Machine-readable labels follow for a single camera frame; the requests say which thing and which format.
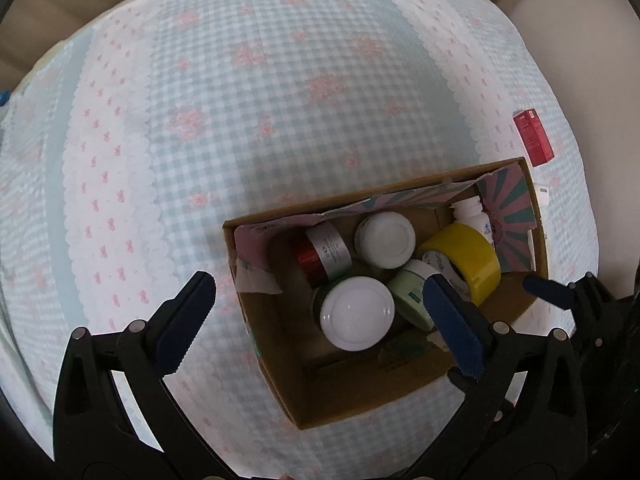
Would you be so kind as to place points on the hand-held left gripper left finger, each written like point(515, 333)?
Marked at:
point(184, 321)

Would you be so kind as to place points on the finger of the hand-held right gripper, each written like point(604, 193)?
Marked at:
point(459, 378)
point(550, 290)

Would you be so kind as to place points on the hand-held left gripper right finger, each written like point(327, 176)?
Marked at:
point(452, 325)

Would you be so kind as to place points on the light green jar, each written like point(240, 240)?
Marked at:
point(412, 297)

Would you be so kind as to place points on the yellow tape roll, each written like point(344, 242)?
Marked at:
point(467, 260)

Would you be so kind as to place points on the dark green jar white lid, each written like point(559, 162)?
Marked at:
point(356, 312)

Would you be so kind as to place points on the white pill bottle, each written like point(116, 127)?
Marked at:
point(472, 215)

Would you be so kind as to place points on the cardboard box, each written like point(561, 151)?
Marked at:
point(350, 395)

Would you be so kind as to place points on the small white jar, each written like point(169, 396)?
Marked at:
point(385, 237)

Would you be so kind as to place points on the red jar with silver lid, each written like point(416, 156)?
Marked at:
point(322, 256)

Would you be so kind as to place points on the small white object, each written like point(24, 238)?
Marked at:
point(542, 195)

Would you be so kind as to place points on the red rectangular box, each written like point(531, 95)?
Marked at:
point(534, 137)

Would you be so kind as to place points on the checkered floral bed sheet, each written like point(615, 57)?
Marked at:
point(225, 110)

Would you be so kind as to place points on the small blue item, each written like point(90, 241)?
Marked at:
point(3, 97)

